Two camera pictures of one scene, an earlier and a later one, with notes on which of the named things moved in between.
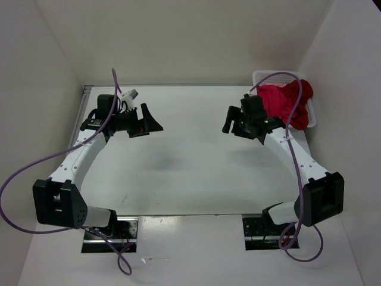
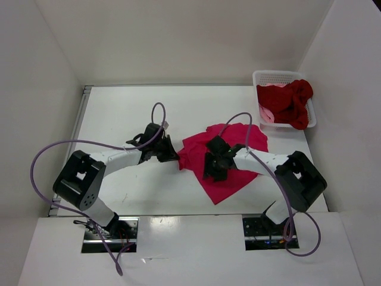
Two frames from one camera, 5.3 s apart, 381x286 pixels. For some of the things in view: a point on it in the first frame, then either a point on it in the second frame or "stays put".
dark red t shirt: [299, 120] stays put
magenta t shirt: [275, 102] → [192, 157]
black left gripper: [152, 124] → [170, 154]
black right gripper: [233, 114] → [208, 168]
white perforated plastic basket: [282, 80] stays put
